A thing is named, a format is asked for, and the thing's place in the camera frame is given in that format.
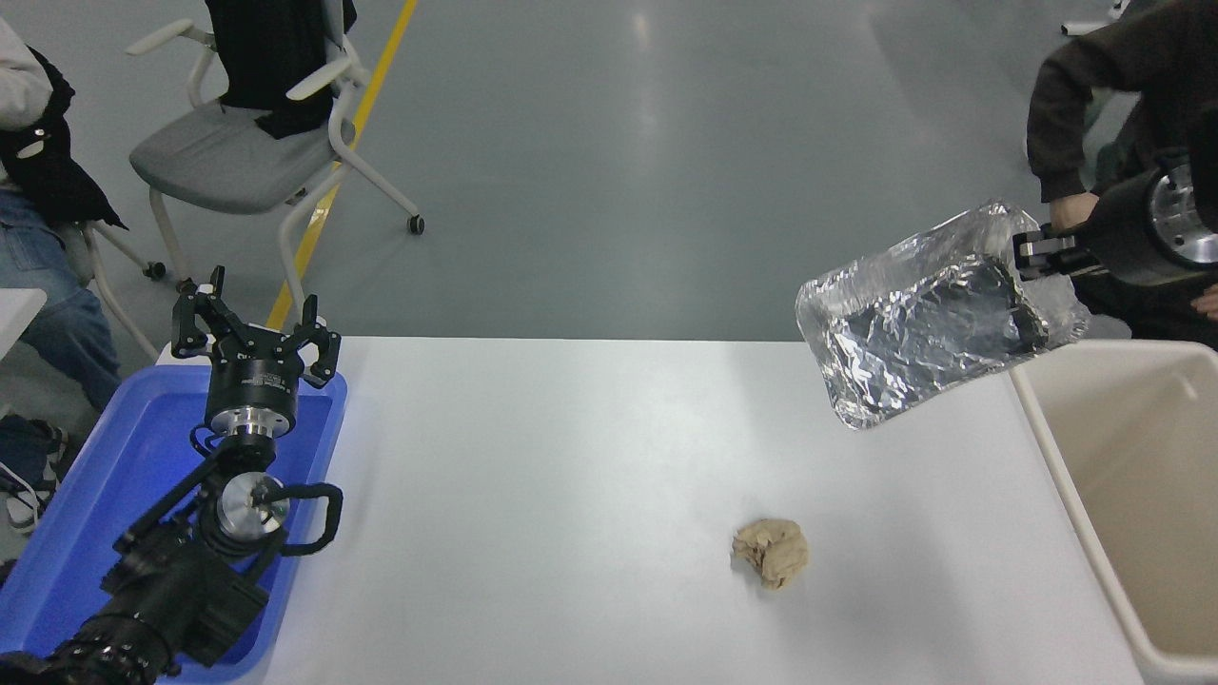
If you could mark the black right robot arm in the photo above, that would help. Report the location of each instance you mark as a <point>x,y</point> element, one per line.
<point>1189,219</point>

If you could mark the crumpled tan paper ball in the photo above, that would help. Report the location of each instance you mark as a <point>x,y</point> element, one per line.
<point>773,554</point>

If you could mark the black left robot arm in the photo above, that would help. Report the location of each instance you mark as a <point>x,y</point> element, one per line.
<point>181,590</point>

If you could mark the blue plastic tray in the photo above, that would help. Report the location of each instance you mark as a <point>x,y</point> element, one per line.
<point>114,457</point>

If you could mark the person's right hand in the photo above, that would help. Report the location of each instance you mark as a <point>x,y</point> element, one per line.
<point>1073,211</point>

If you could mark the grey white office chair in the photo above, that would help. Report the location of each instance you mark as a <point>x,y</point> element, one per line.
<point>219,162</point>

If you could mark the silver foil plate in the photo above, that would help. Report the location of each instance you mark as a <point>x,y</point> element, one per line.
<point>885,314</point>

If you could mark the person's left hand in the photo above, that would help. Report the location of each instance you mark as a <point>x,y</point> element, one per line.
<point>1208,303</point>

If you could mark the white desk corner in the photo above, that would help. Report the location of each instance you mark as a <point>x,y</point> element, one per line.
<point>17,314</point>

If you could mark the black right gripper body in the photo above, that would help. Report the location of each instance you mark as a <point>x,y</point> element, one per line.
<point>1123,233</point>

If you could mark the black garment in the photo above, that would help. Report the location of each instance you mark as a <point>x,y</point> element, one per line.
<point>266,57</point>

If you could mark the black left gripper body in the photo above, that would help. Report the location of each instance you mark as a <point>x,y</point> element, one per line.
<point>252,376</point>

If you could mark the large pale dustbin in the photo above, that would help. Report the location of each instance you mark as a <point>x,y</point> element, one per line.
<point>1142,495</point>

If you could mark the white chair with casters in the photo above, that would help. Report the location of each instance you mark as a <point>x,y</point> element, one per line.
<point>153,270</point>

